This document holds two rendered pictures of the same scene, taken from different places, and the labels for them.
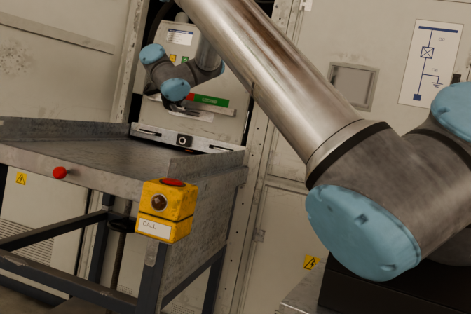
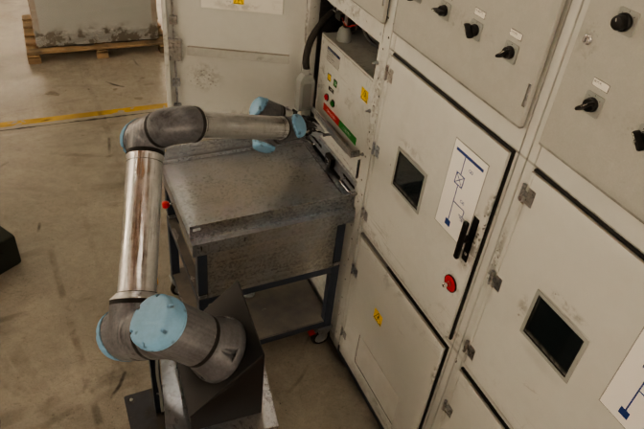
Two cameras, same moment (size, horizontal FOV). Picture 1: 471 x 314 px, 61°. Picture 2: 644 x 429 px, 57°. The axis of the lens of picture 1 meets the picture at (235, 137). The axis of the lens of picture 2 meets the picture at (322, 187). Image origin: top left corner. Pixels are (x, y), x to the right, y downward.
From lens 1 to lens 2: 1.88 m
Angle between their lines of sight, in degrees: 53
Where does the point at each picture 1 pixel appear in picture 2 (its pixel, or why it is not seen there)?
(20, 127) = (180, 150)
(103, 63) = (281, 71)
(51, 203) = not seen: hidden behind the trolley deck
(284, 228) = (366, 278)
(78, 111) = not seen: hidden behind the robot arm
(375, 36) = (427, 139)
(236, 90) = (360, 132)
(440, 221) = (118, 351)
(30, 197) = not seen: hidden behind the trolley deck
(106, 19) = (278, 33)
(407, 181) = (111, 330)
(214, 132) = (348, 163)
